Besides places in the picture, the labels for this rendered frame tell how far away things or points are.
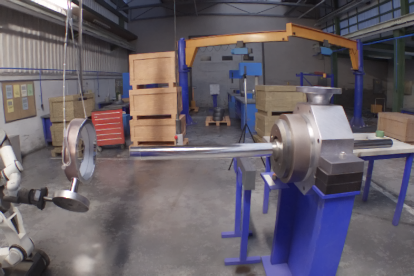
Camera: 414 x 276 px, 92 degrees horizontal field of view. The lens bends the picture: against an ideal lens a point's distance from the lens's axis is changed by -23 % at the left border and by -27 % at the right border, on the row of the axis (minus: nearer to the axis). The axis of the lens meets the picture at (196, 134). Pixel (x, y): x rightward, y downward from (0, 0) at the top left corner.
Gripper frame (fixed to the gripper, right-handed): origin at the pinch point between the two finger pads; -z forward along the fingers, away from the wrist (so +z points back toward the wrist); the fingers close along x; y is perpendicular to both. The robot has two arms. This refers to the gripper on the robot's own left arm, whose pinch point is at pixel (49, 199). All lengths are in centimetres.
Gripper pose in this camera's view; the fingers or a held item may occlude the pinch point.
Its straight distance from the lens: 142.1
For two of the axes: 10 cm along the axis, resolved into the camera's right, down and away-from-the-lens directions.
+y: 0.8, -6.1, -7.9
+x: 0.1, 7.9, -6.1
